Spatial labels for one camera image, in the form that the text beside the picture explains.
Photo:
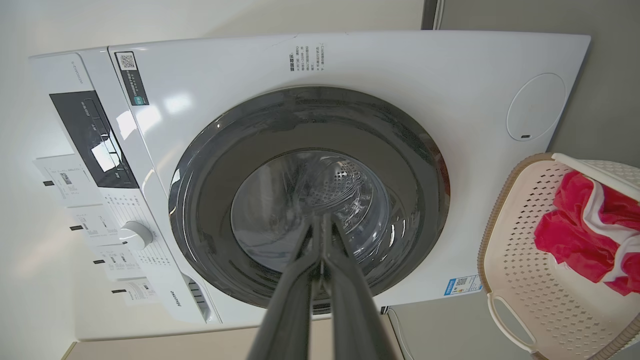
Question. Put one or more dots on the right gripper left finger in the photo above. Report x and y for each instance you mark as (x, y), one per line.
(292, 310)

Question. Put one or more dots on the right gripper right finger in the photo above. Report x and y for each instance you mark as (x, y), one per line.
(352, 315)

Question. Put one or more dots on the cream perforated laundry basket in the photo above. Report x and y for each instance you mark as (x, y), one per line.
(520, 280)

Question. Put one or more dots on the blue energy label sticker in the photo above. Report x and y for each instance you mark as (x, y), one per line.
(462, 285)

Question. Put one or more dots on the dark round washer door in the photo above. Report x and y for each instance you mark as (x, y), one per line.
(210, 210)

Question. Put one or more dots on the white paper label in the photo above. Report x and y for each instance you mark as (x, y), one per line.
(137, 291)
(92, 225)
(65, 180)
(117, 262)

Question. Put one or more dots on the white control knob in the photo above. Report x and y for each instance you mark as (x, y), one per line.
(136, 235)

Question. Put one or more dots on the red and white garment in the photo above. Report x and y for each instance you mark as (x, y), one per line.
(565, 235)

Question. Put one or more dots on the printed warning text label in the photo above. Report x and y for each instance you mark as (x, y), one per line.
(306, 57)

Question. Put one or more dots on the white front-load washing machine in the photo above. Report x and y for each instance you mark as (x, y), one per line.
(400, 65)

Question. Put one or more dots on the black washer display panel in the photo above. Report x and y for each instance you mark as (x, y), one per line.
(87, 135)

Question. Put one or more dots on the round white filter cover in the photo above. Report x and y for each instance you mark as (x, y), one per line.
(536, 107)

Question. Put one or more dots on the dark QR code sticker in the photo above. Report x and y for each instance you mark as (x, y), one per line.
(132, 80)

